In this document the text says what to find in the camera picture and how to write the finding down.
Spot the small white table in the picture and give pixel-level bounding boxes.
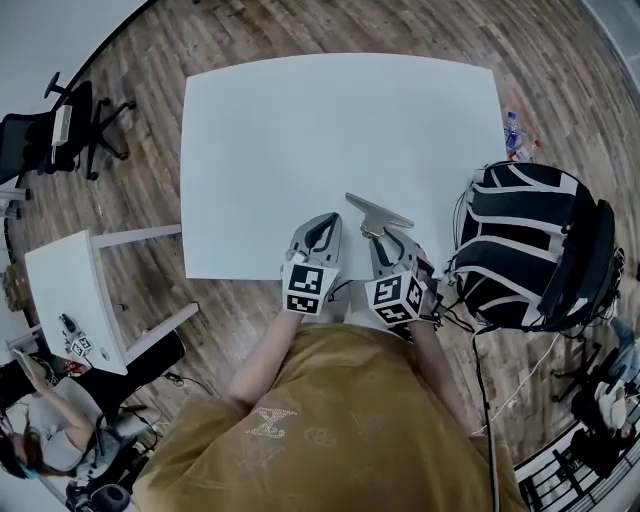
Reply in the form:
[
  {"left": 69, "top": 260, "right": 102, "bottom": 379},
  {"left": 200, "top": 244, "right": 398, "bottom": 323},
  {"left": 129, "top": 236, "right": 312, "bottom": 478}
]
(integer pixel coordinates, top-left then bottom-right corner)
[{"left": 23, "top": 223, "right": 200, "bottom": 377}]

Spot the black metal rack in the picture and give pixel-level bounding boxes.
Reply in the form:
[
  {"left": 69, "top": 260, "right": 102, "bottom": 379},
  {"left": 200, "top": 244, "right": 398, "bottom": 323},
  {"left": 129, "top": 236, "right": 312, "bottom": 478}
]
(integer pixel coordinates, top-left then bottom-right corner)
[{"left": 514, "top": 422, "right": 640, "bottom": 512}]

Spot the black and white backpack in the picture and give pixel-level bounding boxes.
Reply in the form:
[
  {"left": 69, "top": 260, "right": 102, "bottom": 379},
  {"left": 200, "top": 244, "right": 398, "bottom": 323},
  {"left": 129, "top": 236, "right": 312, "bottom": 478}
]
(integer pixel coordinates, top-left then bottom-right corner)
[{"left": 446, "top": 161, "right": 617, "bottom": 334}]

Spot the white box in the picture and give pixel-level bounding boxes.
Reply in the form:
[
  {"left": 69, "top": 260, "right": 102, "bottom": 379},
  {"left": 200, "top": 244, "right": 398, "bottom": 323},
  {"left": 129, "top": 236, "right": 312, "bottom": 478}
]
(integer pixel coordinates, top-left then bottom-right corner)
[{"left": 51, "top": 103, "right": 74, "bottom": 148}]

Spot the black cable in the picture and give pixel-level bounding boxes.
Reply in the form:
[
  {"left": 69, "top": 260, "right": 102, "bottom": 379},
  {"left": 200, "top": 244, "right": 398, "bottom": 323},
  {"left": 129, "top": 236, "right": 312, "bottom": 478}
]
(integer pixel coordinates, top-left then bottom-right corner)
[{"left": 437, "top": 294, "right": 502, "bottom": 512}]

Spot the white cable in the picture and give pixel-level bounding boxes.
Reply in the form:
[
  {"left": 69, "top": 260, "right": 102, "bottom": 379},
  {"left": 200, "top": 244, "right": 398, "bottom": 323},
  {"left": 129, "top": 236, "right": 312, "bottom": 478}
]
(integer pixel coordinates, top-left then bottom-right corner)
[{"left": 487, "top": 332, "right": 562, "bottom": 436}]

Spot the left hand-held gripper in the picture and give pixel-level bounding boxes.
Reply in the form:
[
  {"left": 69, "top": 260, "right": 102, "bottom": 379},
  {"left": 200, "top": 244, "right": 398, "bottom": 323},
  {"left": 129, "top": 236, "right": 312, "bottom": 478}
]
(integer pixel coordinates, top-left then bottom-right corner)
[{"left": 279, "top": 212, "right": 345, "bottom": 318}]

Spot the bundle of black cables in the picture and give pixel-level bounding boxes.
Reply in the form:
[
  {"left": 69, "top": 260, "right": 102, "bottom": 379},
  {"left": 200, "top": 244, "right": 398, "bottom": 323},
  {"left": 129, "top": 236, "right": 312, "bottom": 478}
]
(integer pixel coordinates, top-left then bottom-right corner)
[{"left": 597, "top": 247, "right": 629, "bottom": 326}]

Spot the person's right forearm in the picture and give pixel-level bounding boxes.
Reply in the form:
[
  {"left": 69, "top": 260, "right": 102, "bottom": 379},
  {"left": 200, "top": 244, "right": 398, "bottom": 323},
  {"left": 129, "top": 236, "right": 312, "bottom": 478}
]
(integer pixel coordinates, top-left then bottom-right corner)
[{"left": 405, "top": 319, "right": 479, "bottom": 439}]

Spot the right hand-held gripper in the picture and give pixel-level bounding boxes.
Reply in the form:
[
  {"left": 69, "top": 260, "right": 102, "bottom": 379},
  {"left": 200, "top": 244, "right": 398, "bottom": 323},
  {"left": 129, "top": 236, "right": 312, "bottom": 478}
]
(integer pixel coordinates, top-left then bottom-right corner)
[{"left": 363, "top": 227, "right": 445, "bottom": 343}]

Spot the black chair base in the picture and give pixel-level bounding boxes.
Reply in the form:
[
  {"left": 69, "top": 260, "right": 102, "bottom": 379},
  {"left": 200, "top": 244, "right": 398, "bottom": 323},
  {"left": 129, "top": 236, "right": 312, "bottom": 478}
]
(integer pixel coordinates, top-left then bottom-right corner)
[{"left": 551, "top": 339, "right": 604, "bottom": 404}]

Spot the grey metal piece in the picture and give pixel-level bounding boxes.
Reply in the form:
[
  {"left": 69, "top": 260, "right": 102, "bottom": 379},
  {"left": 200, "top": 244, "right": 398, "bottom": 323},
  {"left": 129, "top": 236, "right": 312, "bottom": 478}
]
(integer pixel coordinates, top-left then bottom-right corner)
[{"left": 344, "top": 191, "right": 416, "bottom": 240}]

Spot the clear plastic wrapper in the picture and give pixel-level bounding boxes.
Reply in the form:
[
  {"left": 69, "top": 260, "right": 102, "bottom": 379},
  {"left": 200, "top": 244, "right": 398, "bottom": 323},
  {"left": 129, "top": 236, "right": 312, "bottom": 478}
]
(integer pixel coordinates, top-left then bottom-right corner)
[{"left": 514, "top": 124, "right": 539, "bottom": 161}]

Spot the black office chair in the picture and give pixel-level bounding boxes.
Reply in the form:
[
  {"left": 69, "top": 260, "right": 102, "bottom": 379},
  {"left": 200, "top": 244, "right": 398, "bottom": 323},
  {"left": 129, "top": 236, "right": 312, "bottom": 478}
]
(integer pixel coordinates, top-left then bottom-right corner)
[{"left": 0, "top": 71, "right": 137, "bottom": 187}]

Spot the spare hand-held gripper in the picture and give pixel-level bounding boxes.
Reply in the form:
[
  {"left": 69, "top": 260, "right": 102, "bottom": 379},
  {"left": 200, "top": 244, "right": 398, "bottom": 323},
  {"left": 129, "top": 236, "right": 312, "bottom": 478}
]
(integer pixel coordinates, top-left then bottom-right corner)
[{"left": 58, "top": 312, "right": 96, "bottom": 372}]

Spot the plastic water bottle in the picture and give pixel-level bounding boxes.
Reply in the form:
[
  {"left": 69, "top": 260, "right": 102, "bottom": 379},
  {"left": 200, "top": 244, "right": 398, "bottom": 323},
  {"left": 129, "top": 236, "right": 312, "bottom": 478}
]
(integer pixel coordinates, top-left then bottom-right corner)
[{"left": 502, "top": 110, "right": 521, "bottom": 152}]

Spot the person's left forearm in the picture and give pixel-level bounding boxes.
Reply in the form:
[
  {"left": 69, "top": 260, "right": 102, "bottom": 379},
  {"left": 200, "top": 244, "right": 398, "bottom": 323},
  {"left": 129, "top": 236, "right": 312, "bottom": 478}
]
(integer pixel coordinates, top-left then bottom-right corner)
[{"left": 227, "top": 310, "right": 304, "bottom": 414}]

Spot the person's mustard shirt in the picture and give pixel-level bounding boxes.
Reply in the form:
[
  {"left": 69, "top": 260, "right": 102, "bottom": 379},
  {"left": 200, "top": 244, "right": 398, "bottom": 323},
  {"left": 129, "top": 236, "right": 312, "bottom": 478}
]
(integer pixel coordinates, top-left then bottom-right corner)
[{"left": 130, "top": 323, "right": 529, "bottom": 512}]

